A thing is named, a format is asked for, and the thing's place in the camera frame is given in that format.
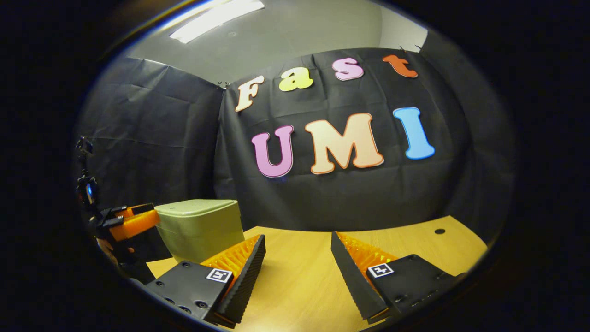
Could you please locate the wooden desktop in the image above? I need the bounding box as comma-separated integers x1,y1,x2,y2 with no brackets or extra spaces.
147,215,488,330

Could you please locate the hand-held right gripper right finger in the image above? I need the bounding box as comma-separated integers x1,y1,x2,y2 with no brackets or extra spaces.
331,232,461,323

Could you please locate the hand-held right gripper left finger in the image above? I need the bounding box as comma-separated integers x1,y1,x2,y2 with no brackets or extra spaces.
147,234,267,329

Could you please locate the ceiling light panel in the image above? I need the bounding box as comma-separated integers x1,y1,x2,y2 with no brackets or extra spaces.
169,0,266,44

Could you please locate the black backdrop cloth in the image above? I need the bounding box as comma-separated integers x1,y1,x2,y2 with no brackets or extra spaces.
74,46,517,263

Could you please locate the green desktop garbage bin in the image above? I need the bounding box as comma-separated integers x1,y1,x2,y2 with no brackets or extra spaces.
154,199,245,263

